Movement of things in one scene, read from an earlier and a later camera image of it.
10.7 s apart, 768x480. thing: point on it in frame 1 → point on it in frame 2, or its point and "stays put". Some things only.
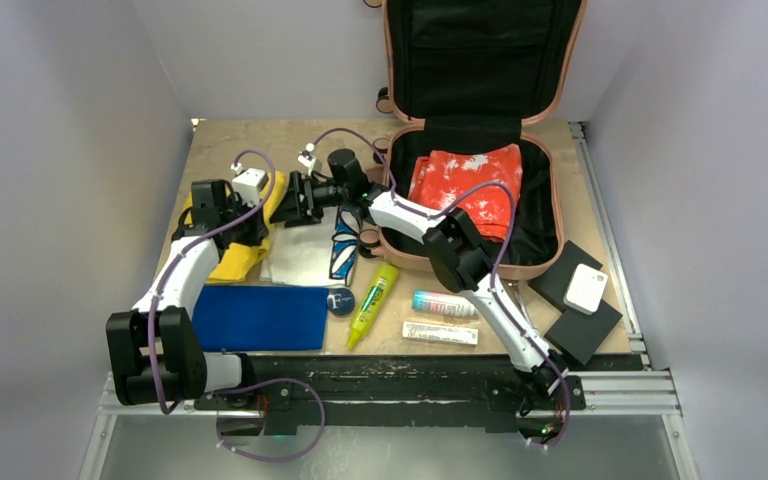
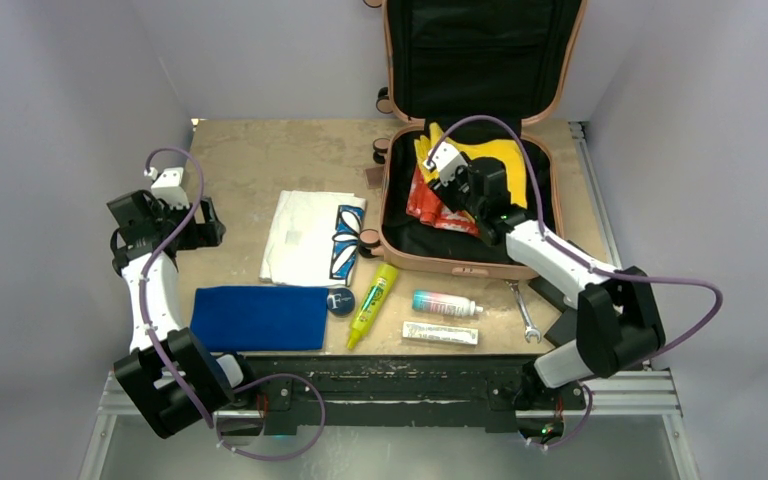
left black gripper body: (247, 232) → (195, 235)
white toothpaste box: (440, 332) stays put
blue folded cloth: (229, 318) stays put
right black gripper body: (322, 195) → (457, 193)
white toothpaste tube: (454, 304) stays put
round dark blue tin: (340, 301) stays put
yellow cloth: (238, 260) → (508, 152)
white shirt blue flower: (323, 253) stays put
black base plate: (491, 390) stays put
